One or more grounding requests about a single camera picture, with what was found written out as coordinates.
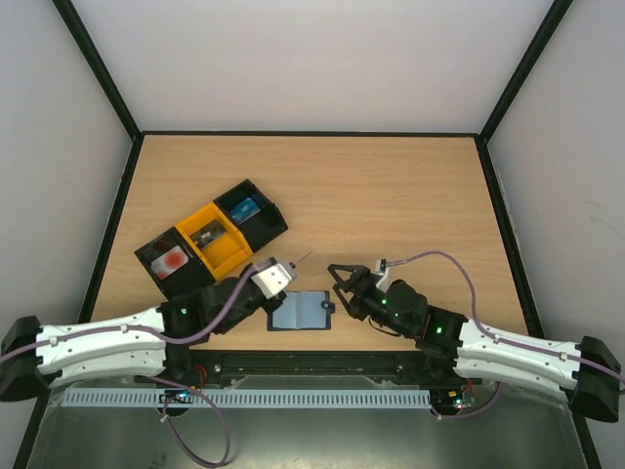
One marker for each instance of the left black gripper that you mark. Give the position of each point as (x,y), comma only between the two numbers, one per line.
(278,300)

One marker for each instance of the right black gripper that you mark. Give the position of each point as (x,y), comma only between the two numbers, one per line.
(357,289)

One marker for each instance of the navy blue card holder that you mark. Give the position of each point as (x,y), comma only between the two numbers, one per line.
(303,310)

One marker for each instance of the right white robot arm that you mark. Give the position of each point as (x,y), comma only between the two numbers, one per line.
(584,375)

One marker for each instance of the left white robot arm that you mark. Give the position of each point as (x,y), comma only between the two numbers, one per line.
(35,358)

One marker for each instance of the white red card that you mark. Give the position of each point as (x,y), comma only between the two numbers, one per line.
(169,262)

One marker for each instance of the black vip card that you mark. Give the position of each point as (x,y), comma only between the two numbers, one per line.
(207,234)

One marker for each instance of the blue card in bin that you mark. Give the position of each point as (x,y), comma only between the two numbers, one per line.
(247,208)

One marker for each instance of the yellow bin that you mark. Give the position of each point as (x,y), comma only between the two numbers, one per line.
(219,244)

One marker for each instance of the black bin left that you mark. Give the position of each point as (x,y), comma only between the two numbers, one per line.
(194,274)

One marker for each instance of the black bin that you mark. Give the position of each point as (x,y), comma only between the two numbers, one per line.
(194,274)
(261,229)

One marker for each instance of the black bin right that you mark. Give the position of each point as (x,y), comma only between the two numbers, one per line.
(261,229)

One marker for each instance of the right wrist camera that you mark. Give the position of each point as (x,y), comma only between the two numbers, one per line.
(382,275)

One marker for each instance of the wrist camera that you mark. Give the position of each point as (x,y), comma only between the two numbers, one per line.
(382,275)
(272,277)

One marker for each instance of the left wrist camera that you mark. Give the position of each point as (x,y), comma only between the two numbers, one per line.
(272,277)

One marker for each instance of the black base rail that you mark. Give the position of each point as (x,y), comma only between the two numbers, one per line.
(220,368)

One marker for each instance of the light blue cable duct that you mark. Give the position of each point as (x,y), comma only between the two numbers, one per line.
(240,398)

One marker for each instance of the black enclosure frame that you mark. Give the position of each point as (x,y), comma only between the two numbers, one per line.
(547,28)

